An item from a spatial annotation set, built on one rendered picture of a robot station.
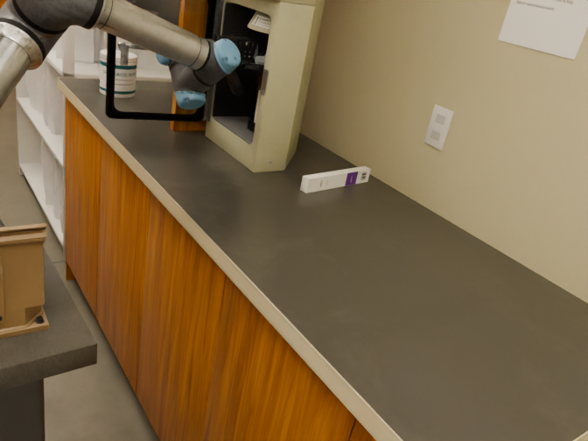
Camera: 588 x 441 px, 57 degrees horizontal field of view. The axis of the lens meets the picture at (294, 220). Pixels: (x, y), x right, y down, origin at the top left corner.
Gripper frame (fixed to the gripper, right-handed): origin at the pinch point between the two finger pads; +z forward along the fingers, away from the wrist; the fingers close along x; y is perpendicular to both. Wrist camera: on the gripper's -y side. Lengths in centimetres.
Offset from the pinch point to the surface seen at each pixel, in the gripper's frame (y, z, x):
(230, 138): -23.1, -10.1, 1.4
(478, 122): -1, 34, -51
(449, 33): 19, 33, -33
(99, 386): -122, -43, 14
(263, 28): 10.7, -7.6, -4.1
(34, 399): -42, -79, -66
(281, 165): -26.4, -0.4, -13.8
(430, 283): -28, -2, -77
